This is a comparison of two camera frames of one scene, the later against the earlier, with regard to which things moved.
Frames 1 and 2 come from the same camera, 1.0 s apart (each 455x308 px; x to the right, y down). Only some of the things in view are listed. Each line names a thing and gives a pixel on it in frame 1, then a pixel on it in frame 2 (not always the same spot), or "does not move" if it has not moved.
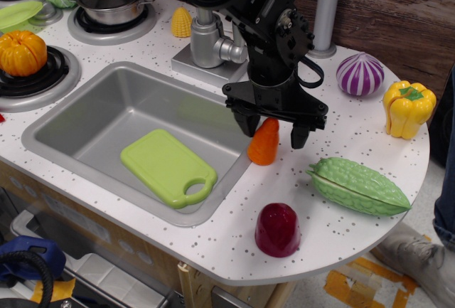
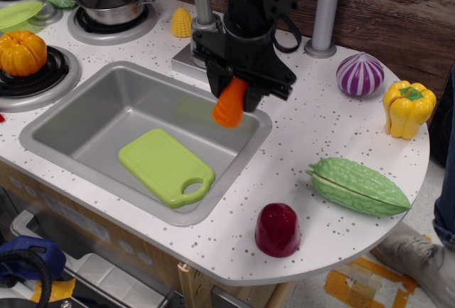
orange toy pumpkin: x=23 y=53 does not move
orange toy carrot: x=264 y=145 → x=229 y=109
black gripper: x=273 y=91 → x=253 y=60
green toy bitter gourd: x=355 y=188 does not move
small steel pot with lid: x=111 y=1 does not move
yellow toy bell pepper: x=407 y=107 does not move
